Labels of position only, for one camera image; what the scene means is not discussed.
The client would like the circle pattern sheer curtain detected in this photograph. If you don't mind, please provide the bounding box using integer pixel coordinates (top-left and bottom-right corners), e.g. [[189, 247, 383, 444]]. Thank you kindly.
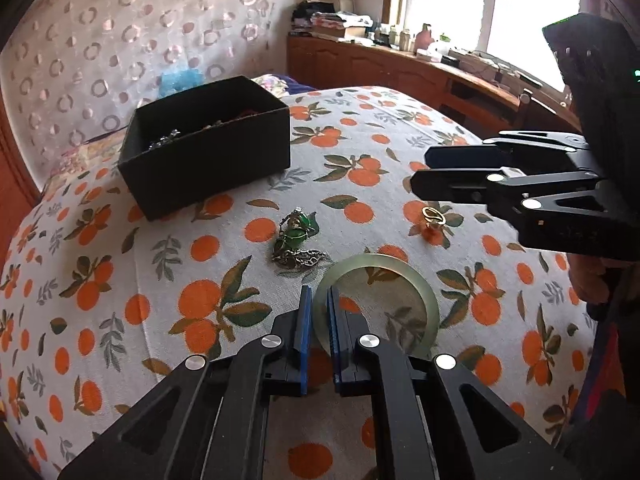
[[0, 0, 281, 181]]

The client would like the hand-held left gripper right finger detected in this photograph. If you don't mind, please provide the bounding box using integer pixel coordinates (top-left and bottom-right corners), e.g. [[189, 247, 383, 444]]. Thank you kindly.
[[326, 287, 583, 480]]

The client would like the green leaf pendant necklace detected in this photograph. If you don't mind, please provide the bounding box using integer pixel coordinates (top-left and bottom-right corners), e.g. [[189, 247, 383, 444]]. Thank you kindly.
[[270, 207, 333, 273]]

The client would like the blue plastic bag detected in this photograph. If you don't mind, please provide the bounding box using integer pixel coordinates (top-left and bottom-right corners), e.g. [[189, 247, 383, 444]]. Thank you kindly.
[[159, 70, 203, 98]]

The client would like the black jewelry box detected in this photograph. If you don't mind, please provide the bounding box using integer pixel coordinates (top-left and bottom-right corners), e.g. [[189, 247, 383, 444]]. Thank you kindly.
[[117, 76, 292, 222]]

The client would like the wooden cabinet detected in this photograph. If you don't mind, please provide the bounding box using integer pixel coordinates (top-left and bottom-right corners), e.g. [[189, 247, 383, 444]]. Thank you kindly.
[[286, 34, 591, 141]]

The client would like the pale green jade bangle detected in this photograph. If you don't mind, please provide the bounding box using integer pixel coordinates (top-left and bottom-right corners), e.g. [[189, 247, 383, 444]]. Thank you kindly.
[[314, 254, 441, 361]]

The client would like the row of small bottles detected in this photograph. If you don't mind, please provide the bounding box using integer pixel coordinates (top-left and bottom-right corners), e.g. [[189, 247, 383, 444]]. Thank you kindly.
[[375, 24, 417, 52]]

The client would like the pile of books and clothes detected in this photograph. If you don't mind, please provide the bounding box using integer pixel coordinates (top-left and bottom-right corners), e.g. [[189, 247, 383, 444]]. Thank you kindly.
[[292, 1, 373, 42]]

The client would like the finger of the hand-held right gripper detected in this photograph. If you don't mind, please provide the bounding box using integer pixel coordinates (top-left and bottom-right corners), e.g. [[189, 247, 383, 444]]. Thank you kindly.
[[424, 130, 608, 178], [410, 167, 636, 261]]

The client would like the tangle of cables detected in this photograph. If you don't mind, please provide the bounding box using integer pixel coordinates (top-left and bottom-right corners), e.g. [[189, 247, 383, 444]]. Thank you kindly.
[[450, 47, 531, 83]]

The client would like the person's right forearm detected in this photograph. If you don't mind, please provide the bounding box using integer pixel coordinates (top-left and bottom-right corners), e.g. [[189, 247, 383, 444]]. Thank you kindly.
[[557, 305, 640, 466]]

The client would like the silver sparkly jewelry piece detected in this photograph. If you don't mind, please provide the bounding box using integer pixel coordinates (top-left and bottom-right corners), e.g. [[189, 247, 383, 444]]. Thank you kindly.
[[149, 129, 182, 151]]

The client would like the dark blue blanket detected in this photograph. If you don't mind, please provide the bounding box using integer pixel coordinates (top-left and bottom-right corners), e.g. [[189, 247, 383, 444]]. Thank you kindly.
[[272, 74, 316, 97]]

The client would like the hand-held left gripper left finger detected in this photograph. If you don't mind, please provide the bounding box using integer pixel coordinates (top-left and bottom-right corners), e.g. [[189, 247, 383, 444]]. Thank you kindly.
[[57, 285, 314, 480]]

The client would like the person's right hand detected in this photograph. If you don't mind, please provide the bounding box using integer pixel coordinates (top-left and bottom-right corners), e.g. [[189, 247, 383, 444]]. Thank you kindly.
[[567, 252, 613, 321]]

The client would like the window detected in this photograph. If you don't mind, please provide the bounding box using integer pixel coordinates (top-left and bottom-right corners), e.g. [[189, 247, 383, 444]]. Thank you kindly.
[[382, 0, 586, 91]]

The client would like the wooden headboard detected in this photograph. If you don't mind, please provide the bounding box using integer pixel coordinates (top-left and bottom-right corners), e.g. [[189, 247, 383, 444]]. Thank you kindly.
[[0, 95, 42, 261]]

